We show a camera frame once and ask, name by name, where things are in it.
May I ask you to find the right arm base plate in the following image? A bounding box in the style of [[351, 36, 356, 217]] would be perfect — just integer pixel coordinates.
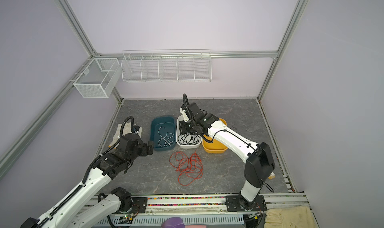
[[225, 195, 267, 212]]

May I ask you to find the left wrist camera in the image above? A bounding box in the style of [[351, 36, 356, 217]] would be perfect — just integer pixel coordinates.
[[131, 125, 142, 136]]

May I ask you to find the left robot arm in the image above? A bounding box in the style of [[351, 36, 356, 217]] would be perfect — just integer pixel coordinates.
[[21, 116, 154, 228]]

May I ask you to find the cream glove at base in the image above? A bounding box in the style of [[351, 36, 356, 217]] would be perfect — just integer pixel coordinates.
[[264, 206, 317, 228]]

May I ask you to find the purple object at base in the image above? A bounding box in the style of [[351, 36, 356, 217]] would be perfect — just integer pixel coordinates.
[[161, 216, 208, 228]]

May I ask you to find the teal plastic bin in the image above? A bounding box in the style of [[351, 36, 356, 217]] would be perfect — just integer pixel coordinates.
[[150, 116, 176, 151]]

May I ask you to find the yellow plastic bin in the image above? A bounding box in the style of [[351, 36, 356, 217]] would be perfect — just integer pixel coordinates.
[[201, 118, 230, 154]]

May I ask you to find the red cable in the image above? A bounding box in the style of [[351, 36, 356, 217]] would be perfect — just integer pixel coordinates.
[[168, 151, 204, 187]]

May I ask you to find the white knit glove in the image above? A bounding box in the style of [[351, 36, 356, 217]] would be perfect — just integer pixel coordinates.
[[108, 122, 142, 149]]

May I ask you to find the white plastic bin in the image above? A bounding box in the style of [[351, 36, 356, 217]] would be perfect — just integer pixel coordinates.
[[176, 115, 202, 149]]

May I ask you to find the black cable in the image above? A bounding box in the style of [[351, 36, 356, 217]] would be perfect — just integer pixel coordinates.
[[177, 131, 201, 146]]

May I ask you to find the long white wire basket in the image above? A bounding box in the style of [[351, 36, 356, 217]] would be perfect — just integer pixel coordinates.
[[121, 49, 212, 82]]

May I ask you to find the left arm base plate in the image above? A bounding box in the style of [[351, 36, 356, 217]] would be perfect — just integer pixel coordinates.
[[121, 197, 148, 214]]

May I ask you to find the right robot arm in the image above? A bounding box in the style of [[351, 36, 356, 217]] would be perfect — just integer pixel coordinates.
[[180, 94, 276, 211]]

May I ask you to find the small white mesh basket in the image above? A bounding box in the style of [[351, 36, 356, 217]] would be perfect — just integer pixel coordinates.
[[74, 58, 121, 98]]

